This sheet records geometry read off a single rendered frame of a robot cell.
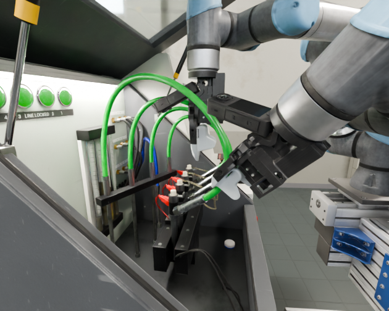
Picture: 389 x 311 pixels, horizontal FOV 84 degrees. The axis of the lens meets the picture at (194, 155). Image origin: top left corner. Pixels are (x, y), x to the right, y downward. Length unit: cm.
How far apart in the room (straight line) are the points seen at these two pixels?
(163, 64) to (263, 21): 52
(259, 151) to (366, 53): 16
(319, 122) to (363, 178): 78
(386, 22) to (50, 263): 41
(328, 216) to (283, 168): 68
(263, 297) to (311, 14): 57
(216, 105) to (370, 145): 76
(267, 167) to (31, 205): 30
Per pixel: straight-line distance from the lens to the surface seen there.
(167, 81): 46
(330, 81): 25
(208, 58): 51
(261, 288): 61
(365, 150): 103
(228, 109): 33
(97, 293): 33
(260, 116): 31
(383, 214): 109
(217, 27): 53
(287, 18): 48
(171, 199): 61
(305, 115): 27
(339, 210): 99
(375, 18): 25
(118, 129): 89
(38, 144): 61
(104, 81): 78
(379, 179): 103
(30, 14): 31
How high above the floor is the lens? 137
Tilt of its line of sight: 15 degrees down
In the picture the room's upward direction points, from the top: straight up
